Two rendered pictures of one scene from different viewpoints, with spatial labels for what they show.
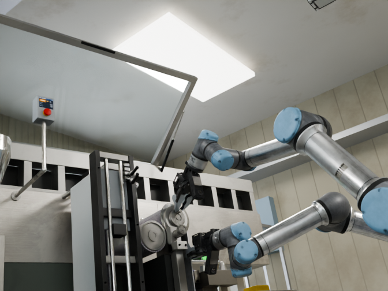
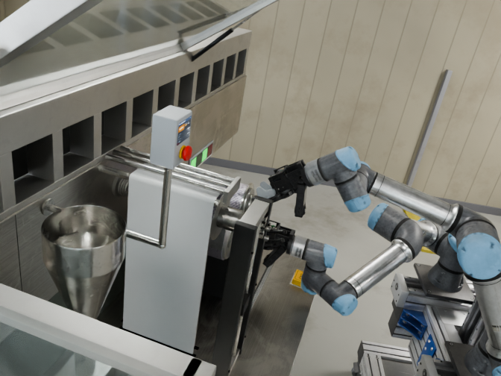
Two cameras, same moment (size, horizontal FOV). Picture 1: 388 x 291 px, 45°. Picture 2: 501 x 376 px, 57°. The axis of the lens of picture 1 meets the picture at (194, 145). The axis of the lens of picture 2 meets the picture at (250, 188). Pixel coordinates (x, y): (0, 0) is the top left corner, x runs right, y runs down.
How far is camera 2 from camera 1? 1.77 m
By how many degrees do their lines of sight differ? 61
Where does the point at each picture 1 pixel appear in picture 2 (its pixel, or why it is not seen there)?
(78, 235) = (145, 253)
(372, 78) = not seen: outside the picture
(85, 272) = (154, 299)
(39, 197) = (74, 187)
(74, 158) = (112, 91)
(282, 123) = (479, 259)
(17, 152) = (43, 124)
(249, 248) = (353, 306)
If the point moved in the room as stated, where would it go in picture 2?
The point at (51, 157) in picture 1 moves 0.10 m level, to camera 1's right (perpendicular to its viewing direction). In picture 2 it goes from (86, 105) to (128, 104)
